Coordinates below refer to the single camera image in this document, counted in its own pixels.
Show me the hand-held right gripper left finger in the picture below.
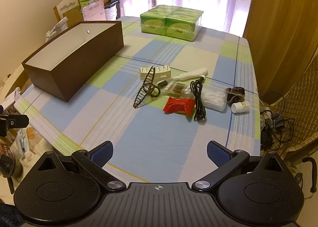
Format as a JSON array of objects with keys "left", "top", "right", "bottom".
[{"left": 37, "top": 141, "right": 126, "bottom": 193}]

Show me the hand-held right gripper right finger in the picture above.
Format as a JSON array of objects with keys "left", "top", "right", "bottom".
[{"left": 191, "top": 140, "right": 286, "bottom": 193}]

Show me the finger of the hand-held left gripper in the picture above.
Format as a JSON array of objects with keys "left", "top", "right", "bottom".
[{"left": 0, "top": 115, "right": 29, "bottom": 138}]

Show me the black usb cable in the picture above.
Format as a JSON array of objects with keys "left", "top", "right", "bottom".
[{"left": 190, "top": 80, "right": 207, "bottom": 121}]

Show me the small white bottle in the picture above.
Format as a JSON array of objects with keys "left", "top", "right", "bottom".
[{"left": 231, "top": 101, "right": 249, "bottom": 113}]

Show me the clear box of floss picks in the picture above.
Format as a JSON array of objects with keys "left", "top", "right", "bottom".
[{"left": 200, "top": 86, "right": 228, "bottom": 113}]

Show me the dark long hair claw clip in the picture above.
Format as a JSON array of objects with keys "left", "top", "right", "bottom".
[{"left": 133, "top": 66, "right": 162, "bottom": 109}]

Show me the red snack packet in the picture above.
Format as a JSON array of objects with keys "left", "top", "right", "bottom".
[{"left": 163, "top": 96, "right": 195, "bottom": 116}]

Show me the brown tea bag packet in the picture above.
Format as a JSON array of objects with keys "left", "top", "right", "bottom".
[{"left": 226, "top": 86, "right": 246, "bottom": 104}]

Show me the clear bag of cotton swabs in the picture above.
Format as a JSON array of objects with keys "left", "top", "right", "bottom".
[{"left": 161, "top": 83, "right": 192, "bottom": 98}]

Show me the brown storage box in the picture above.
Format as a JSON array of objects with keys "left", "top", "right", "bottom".
[{"left": 21, "top": 20, "right": 124, "bottom": 103}]

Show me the white toothbrush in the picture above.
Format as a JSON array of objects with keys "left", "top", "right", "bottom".
[{"left": 158, "top": 67, "right": 208, "bottom": 88}]

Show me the cream hair claw clip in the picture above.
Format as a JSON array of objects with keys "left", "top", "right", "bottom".
[{"left": 140, "top": 66, "right": 172, "bottom": 82}]

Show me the glass jar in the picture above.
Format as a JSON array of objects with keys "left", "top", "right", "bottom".
[{"left": 0, "top": 155, "right": 23, "bottom": 181}]

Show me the white power strip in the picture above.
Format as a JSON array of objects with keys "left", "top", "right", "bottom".
[{"left": 261, "top": 107, "right": 274, "bottom": 128}]

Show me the black walking cane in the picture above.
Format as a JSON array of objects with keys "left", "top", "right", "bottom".
[{"left": 302, "top": 157, "right": 316, "bottom": 194}]

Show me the clear plastic bag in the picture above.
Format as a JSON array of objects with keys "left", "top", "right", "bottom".
[{"left": 45, "top": 17, "right": 69, "bottom": 41}]

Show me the white carved chair back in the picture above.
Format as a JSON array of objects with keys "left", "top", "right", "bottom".
[{"left": 53, "top": 0, "right": 81, "bottom": 22}]

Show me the green tissue multipack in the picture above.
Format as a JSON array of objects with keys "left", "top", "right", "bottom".
[{"left": 140, "top": 5, "right": 204, "bottom": 42}]

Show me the stack of white plastic containers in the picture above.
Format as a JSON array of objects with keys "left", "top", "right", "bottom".
[{"left": 106, "top": 0, "right": 120, "bottom": 20}]

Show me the ochre curtain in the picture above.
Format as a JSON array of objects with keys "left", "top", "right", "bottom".
[{"left": 243, "top": 0, "right": 318, "bottom": 91}]

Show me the tangle of dark cables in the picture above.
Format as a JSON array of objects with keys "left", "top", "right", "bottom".
[{"left": 260, "top": 91, "right": 296, "bottom": 150}]

